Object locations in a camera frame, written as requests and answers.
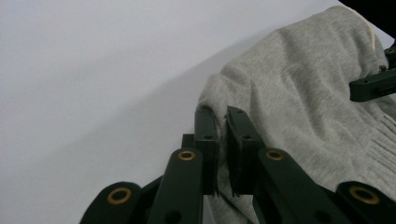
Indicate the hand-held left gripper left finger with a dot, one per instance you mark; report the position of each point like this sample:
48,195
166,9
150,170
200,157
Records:
208,149

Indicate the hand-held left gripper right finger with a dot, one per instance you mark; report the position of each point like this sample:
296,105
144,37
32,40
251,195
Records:
243,155

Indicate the grey skirt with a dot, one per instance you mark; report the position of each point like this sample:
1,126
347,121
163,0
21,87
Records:
305,93

